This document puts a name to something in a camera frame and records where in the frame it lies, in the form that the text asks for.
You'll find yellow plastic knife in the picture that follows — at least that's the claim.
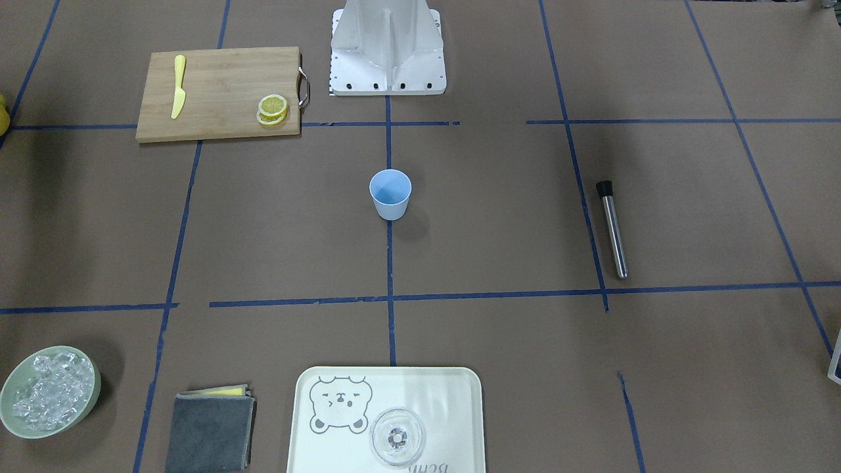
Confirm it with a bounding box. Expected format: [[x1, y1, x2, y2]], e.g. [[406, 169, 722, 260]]
[[170, 55, 186, 120]]

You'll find white bear tray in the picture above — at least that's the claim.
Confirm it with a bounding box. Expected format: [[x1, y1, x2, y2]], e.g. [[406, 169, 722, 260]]
[[286, 366, 487, 472]]

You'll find wooden cutting board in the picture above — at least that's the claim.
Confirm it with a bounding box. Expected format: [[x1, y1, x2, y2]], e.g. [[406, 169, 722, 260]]
[[135, 46, 302, 143]]

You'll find green bowl of ice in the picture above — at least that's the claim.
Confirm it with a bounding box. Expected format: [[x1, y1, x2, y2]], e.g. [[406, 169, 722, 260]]
[[2, 346, 102, 439]]

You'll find light blue plastic cup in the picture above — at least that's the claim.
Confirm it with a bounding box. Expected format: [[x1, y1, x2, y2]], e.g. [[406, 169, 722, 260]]
[[369, 169, 413, 221]]

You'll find steel muddler black tip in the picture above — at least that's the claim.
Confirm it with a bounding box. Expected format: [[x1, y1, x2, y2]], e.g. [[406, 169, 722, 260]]
[[595, 180, 629, 281]]

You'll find yellow lemon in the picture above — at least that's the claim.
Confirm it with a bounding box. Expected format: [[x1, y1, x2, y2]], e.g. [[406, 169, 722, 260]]
[[0, 94, 11, 137]]

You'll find grey folded cloth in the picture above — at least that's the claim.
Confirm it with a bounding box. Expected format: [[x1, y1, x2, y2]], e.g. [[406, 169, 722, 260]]
[[165, 384, 256, 472]]

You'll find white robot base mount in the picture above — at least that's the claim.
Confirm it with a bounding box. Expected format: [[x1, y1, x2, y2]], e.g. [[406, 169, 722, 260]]
[[329, 1, 447, 97]]

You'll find lemon slice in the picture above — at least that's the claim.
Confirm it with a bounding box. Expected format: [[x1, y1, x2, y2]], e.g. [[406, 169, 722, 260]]
[[258, 94, 288, 120], [256, 110, 288, 126]]

